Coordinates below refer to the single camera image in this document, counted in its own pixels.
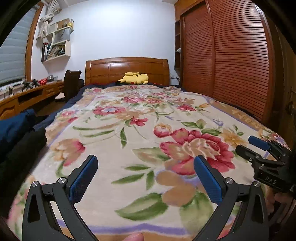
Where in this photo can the wooden bed headboard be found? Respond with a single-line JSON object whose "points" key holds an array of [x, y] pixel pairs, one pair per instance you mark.
{"points": [[109, 70]]}

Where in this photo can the black folded garment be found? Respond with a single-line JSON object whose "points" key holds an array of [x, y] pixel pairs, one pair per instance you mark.
{"points": [[17, 164]]}

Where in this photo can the red basket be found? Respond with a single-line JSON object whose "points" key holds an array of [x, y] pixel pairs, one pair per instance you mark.
{"points": [[43, 82]]}

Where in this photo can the dark wooden chair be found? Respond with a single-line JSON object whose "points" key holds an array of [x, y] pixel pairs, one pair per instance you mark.
{"points": [[72, 84]]}

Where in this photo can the navy blue suit jacket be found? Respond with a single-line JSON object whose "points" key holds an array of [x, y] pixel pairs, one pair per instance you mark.
{"points": [[13, 129]]}

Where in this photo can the grey window blind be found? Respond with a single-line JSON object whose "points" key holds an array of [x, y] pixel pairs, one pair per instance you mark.
{"points": [[13, 49]]}

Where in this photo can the wooden desk cabinet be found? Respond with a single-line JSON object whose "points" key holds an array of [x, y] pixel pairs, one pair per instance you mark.
{"points": [[17, 103]]}

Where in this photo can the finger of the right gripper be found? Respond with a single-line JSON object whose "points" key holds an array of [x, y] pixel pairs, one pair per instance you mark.
{"points": [[265, 145], [248, 154]]}

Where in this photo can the person's right hand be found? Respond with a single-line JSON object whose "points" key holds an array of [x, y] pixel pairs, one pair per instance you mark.
{"points": [[283, 198]]}

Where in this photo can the floral bed blanket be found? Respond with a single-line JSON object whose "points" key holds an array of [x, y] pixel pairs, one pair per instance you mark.
{"points": [[145, 139]]}

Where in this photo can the black tripod gadget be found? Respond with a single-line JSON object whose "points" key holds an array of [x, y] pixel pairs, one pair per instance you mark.
{"points": [[30, 85]]}

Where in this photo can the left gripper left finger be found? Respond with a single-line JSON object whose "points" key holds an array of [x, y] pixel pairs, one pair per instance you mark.
{"points": [[39, 221]]}

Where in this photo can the white wall shelf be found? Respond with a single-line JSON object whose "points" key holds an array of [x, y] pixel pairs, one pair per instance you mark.
{"points": [[55, 37]]}

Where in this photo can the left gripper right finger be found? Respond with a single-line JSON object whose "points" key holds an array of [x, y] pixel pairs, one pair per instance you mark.
{"points": [[251, 221]]}

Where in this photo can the person's left hand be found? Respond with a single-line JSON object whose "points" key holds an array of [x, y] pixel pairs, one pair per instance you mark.
{"points": [[135, 237]]}

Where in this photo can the yellow Pikachu plush toy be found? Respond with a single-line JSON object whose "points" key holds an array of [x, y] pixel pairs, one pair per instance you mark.
{"points": [[134, 78]]}

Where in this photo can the red-brown louvered wardrobe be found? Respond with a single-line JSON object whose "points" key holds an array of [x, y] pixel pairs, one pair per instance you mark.
{"points": [[230, 51]]}

